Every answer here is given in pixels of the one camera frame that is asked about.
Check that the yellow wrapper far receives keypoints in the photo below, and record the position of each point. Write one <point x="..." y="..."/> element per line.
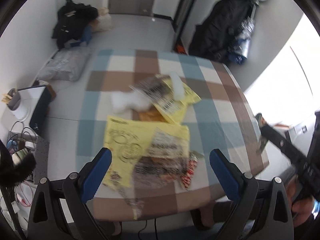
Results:
<point x="174" y="110"/>

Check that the clear striped snack wrapper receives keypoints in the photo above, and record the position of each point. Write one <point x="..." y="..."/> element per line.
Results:
<point x="155" y="160"/>

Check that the white crumpled tissue on table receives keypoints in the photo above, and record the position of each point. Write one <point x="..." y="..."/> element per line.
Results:
<point x="134" y="100"/>

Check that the orange brown snack packet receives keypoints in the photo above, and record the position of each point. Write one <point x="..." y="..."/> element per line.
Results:
<point x="151" y="115"/>

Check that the black hanging coat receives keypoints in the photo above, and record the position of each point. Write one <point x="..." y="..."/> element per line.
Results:
<point x="213" y="38"/>

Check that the plaid checkered tablecloth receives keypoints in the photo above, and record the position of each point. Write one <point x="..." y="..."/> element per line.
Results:
<point x="222" y="119"/>

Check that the yellow wrapper near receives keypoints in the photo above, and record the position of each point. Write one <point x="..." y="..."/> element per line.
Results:
<point x="119" y="133"/>

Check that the grey pen holder cup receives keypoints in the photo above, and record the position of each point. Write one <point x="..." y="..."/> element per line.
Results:
<point x="12" y="99"/>

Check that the person's right hand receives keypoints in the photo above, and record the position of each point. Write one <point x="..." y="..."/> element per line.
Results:
<point x="301" y="208"/>

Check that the grey plastic parcel bag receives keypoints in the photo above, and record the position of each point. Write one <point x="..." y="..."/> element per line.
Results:
<point x="67" y="65"/>

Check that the black slipper on foot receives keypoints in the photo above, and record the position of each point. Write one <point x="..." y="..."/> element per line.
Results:
<point x="204" y="218"/>

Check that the red white candy wrapper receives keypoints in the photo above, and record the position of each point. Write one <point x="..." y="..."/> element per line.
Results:
<point x="187" y="175"/>

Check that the clear printed snack wrapper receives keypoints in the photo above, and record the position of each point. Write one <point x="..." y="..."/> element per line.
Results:
<point x="148" y="91"/>

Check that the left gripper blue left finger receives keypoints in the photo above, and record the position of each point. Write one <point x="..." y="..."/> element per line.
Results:
<point x="92" y="174"/>

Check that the yellow wrapper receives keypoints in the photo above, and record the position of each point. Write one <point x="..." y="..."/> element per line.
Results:
<point x="119" y="133"/>
<point x="174" y="110"/>

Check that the silver folded umbrella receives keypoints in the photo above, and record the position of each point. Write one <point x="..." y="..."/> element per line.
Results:
<point x="239" y="48"/>

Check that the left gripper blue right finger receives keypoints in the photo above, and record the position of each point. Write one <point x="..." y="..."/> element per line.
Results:
<point x="227" y="174"/>

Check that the beige bag on floor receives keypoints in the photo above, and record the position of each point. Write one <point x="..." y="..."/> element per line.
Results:
<point x="103" y="22"/>

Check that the black backpack on floor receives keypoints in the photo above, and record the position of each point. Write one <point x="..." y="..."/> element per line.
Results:
<point x="72" y="19"/>

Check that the dark blue white box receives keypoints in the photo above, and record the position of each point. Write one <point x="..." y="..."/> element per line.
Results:
<point x="37" y="100"/>

